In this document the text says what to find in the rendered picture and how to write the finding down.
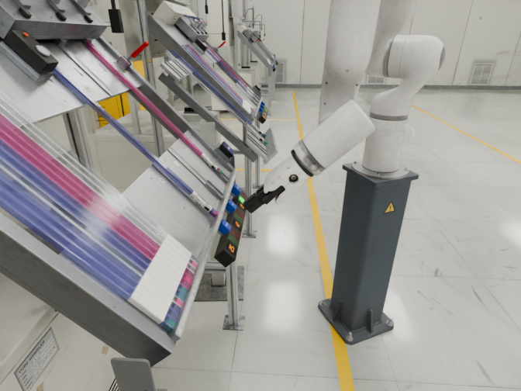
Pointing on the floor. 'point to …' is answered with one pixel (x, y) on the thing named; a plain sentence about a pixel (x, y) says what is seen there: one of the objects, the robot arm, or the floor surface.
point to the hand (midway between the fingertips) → (253, 202)
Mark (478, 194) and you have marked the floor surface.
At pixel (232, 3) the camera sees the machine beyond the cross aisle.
